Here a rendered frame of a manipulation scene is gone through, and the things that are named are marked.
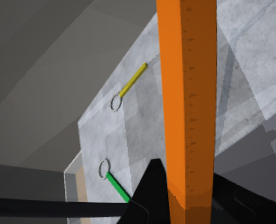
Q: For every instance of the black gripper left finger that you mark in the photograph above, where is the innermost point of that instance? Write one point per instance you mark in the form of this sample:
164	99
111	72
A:
150	201

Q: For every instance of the yellow thin rod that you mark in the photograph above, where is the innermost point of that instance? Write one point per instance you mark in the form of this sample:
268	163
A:
127	86

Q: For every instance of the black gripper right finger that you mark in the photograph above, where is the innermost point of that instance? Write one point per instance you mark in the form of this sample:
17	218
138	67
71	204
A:
232	204

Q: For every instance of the orange handle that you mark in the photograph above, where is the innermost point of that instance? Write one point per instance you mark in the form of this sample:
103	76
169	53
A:
188	50

